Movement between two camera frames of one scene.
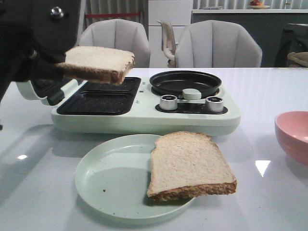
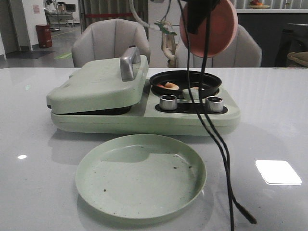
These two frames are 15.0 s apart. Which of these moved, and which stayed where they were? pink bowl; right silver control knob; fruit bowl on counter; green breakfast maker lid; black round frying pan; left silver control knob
Moved: green breakfast maker lid; pink bowl
Stayed: left silver control knob; black round frying pan; right silver control knob; fruit bowl on counter
